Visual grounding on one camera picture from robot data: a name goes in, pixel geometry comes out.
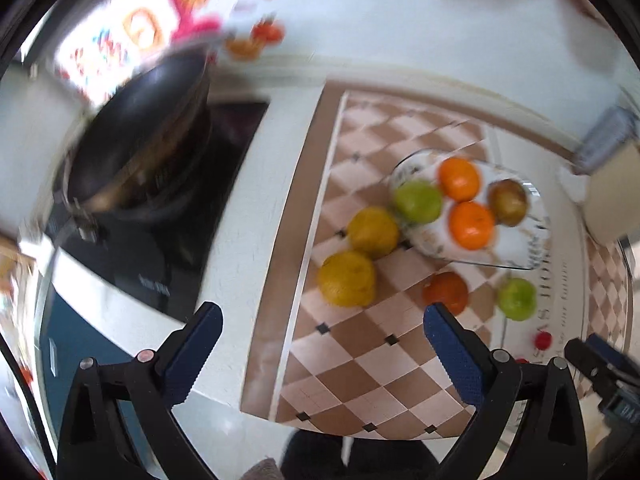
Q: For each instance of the white floral plate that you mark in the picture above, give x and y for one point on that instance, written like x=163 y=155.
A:
x=515 y=245

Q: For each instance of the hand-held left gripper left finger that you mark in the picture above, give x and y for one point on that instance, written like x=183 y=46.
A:
x=192 y=357

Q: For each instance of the dark orange tangerine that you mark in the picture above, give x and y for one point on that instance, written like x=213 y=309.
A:
x=445 y=290

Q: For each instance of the checkered brown table mat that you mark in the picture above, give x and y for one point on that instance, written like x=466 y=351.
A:
x=360 y=360

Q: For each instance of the blue cabinet door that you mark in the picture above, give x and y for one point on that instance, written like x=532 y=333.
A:
x=65 y=345

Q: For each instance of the colourful wall poster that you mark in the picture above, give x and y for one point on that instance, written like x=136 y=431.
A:
x=150 y=15

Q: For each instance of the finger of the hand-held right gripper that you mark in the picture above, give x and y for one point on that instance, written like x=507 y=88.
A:
x=602 y=355

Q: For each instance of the grey blue box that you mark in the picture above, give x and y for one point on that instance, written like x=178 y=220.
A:
x=605 y=140

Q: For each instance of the black wok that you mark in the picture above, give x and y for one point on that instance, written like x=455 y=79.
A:
x=145 y=135

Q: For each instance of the black induction cooktop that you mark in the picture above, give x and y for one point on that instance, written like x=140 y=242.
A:
x=150 y=255

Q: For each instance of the brown green pear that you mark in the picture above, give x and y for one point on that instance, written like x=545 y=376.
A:
x=507 y=202

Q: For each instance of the yellow orange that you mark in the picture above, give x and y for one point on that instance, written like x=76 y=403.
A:
x=372 y=232
x=347 y=278

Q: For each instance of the beige container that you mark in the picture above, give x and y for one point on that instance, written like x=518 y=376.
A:
x=612 y=195

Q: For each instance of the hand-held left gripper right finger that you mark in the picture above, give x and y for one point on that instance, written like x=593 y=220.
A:
x=454 y=357

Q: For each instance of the green apple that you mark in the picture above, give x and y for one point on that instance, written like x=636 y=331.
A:
x=516 y=299
x=417 y=201

